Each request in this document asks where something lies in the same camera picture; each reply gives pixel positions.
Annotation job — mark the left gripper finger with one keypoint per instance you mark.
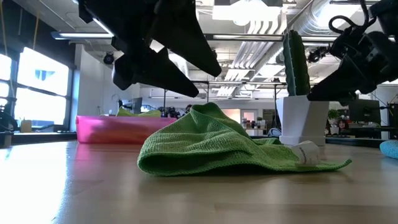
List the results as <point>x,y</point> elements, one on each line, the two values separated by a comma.
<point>186,37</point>
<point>149,70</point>

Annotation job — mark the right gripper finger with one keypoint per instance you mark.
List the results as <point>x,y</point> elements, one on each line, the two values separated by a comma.
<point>339,74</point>
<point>351,88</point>

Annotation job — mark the teal microfiber towel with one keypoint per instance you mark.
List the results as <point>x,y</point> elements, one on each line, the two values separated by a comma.
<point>390,149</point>

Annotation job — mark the green woven microfiber towel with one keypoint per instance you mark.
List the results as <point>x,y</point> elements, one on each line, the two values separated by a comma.
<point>211,143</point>

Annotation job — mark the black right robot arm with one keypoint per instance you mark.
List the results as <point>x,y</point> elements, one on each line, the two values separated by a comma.
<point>388,15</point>

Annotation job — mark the black computer monitor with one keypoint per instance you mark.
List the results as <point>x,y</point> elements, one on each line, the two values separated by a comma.
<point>363,112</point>

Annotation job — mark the black ceiling spotlight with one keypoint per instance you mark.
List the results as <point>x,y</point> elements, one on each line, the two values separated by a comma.
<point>315,55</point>

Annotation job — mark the small potted plant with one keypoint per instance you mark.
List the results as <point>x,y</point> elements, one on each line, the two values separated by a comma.
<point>333,115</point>

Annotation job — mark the person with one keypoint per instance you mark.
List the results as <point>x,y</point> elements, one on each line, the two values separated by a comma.
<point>188,108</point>
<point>343,124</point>

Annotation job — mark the green cactus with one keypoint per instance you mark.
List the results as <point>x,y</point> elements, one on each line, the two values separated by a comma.
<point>297,65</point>

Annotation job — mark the white faceted planter pot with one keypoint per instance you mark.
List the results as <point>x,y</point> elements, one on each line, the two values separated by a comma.
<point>298,121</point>

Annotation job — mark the pink plastic bin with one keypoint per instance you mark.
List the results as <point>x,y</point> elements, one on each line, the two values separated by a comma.
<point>124,130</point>

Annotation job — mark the black standing desk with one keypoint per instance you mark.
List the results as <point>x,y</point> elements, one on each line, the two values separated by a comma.
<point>248,82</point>

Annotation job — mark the small cardboard box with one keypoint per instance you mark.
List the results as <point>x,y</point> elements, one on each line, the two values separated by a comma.
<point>26,126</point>

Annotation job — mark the black armchair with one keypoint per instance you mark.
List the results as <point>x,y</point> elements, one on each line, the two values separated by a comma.
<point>5,121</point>

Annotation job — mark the black ceiling dome camera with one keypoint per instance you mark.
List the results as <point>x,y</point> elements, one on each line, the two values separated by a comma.
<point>109,58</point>

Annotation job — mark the spiral ventilation duct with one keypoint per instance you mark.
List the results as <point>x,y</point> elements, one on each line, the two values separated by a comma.
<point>311,18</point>

